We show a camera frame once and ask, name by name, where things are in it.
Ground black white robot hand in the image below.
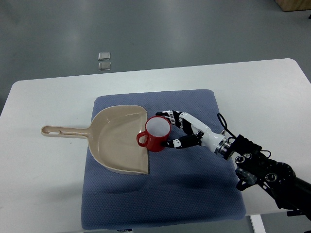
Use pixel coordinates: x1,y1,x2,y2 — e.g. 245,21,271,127
155,110,227,154

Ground red cup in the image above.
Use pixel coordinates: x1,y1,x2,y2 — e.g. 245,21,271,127
136,116,172,152

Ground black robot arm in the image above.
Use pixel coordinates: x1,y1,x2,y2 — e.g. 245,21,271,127
215,114,311,218

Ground beige plastic dustpan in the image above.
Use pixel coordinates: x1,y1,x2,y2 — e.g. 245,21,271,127
41,105,149,175

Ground blue fabric mat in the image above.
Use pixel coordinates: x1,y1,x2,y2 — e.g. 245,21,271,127
81,89,246,230

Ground white table leg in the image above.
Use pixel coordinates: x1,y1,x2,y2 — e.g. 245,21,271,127
250,215,266,233

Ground lower metal floor plate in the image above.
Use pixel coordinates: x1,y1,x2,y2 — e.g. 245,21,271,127
98,62,111,71

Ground metal floor plate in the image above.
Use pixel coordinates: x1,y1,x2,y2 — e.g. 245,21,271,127
98,52,111,61
98,62,111,71

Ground upper metal floor plate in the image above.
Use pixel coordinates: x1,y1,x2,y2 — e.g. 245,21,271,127
98,52,111,61

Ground wooden box corner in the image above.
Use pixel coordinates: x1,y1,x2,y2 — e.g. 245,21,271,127
275,0,311,12

